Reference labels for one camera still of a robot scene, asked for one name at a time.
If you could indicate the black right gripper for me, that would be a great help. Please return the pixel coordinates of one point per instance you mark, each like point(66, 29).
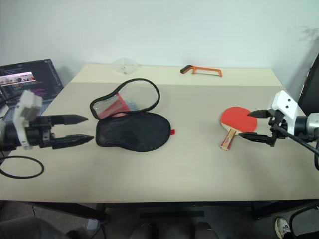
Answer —
point(275, 124)

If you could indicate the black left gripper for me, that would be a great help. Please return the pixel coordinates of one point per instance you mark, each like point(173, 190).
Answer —
point(40, 132)

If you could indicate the red table tennis paddle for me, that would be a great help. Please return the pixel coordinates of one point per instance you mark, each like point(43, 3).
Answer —
point(236, 118)

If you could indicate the black and red paddle case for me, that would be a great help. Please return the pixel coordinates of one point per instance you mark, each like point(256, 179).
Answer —
point(132, 132)

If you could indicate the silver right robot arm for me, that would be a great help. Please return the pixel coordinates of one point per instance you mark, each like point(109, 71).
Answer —
point(309, 127)

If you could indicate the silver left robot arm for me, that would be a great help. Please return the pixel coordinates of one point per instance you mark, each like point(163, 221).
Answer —
point(8, 137)

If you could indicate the open laptop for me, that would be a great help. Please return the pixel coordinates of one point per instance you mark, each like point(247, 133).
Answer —
point(37, 74)

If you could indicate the orange hacksaw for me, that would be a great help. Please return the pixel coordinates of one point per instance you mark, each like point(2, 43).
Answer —
point(207, 70)

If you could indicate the clear plastic packaging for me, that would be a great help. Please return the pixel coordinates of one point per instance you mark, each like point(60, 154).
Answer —
point(125, 66)

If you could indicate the black office chair base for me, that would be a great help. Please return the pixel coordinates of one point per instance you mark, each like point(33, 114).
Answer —
point(302, 211)

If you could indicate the white sneaker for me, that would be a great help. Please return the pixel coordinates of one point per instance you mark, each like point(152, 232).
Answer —
point(281, 225)

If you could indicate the dark rounded shape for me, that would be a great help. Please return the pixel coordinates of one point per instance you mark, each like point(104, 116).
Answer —
point(207, 230)

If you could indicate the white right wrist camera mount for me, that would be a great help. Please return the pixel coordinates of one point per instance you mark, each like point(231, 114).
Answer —
point(286, 104)

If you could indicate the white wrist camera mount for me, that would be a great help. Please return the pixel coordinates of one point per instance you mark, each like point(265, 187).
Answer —
point(286, 104)
point(23, 112)

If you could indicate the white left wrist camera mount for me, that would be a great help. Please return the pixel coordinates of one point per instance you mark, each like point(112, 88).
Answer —
point(23, 112)

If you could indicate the black table frame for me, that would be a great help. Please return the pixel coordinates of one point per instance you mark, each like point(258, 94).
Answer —
point(174, 204)

